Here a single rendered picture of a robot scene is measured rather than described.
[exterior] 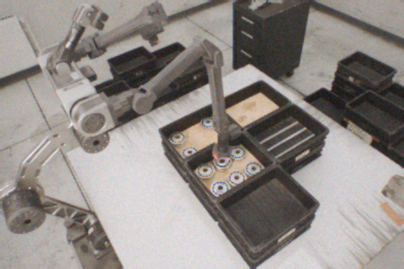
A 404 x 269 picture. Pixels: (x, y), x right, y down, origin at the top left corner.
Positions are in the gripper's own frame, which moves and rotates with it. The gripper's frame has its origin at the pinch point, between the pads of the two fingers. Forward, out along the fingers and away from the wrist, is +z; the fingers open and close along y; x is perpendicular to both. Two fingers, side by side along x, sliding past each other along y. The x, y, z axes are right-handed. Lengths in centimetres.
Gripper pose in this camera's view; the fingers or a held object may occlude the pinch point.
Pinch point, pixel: (222, 160)
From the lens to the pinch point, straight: 177.9
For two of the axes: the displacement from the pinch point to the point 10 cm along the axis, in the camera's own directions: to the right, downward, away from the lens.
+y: -9.7, -1.4, 2.0
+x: -2.4, 6.9, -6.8
